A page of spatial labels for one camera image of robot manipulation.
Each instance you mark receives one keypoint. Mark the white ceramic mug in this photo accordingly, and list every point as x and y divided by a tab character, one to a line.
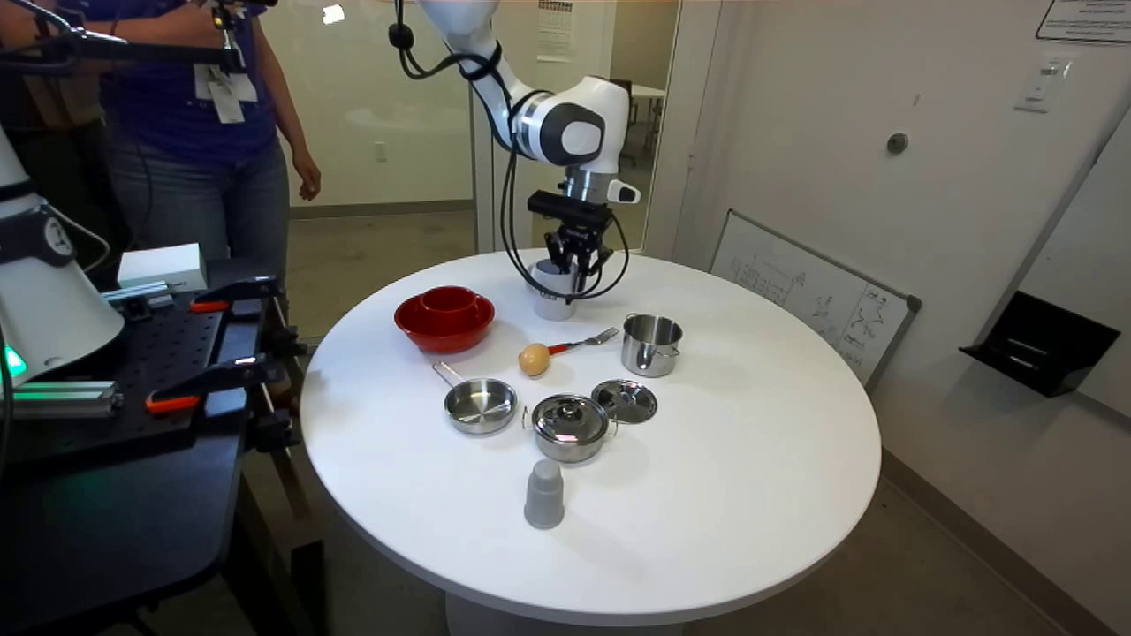
552	292

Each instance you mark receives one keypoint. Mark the upside-down grey plastic cup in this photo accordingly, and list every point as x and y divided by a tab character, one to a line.
545	496

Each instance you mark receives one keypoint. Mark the small steel frying pan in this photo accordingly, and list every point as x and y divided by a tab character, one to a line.
473	404

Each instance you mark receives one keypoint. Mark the black cart table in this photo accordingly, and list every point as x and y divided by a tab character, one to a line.
108	516

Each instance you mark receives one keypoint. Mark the black wall tray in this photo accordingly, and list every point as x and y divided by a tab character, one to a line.
1043	342

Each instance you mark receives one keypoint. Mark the white box on cart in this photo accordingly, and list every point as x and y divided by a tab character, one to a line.
178	267

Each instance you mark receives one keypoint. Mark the orange-handled black clamp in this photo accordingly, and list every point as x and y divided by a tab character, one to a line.
269	373
220	298

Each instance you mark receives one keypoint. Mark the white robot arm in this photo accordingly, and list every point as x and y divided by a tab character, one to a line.
580	132

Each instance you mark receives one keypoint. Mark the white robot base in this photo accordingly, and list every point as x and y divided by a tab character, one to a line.
47	305

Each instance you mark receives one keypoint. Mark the white light switch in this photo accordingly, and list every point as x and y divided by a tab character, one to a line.
1043	87

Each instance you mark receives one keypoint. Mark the flat steel lid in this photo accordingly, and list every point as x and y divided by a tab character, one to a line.
622	399

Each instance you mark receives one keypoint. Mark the small steel pot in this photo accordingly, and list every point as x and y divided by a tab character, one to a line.
652	342

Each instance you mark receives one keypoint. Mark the red handled fork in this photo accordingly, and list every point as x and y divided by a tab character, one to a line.
589	341

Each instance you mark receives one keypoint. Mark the person in purple shirt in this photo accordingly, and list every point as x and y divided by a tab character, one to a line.
198	152

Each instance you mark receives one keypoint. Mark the red bowl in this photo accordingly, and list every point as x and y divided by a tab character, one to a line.
445	320

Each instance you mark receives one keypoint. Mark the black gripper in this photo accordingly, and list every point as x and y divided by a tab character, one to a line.
578	235

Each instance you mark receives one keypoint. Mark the steel pot with lid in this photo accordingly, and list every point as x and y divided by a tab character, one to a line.
565	427

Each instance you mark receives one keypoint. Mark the leaning whiteboard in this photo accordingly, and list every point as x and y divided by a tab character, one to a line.
853	312

